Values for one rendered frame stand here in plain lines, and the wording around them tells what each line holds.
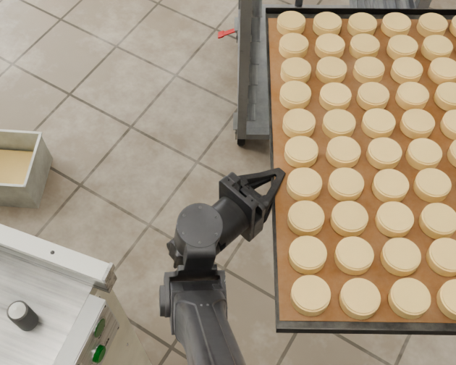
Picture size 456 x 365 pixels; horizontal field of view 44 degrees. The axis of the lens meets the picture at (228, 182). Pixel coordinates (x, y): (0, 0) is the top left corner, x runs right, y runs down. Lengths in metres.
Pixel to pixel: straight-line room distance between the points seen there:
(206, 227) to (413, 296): 0.28
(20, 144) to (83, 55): 0.53
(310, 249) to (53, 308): 0.43
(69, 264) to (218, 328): 0.38
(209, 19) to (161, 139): 0.65
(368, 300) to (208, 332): 0.24
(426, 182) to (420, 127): 0.10
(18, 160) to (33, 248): 1.18
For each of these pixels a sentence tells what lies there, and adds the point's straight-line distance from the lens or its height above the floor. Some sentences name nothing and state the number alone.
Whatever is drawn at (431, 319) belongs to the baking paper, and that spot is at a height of 1.02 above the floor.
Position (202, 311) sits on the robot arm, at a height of 1.10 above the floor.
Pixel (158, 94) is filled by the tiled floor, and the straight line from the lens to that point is 2.24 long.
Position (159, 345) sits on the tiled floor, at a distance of 1.78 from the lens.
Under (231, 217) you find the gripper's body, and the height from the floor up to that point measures 1.03.
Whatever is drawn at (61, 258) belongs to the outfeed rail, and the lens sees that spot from 0.92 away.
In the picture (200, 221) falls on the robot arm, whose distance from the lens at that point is 0.68.
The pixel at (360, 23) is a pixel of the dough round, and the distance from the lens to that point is 1.05.
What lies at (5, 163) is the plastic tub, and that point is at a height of 0.06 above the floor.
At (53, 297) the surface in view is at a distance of 0.97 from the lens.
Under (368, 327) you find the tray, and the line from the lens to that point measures 0.74.
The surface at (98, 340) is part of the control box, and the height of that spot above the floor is 0.78.
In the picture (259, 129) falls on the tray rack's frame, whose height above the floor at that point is 0.15.
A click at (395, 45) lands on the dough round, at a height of 1.01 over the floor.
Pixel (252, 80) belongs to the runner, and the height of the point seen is 0.41.
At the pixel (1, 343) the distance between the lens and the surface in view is 0.97.
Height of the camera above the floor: 1.71
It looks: 60 degrees down
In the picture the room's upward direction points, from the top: straight up
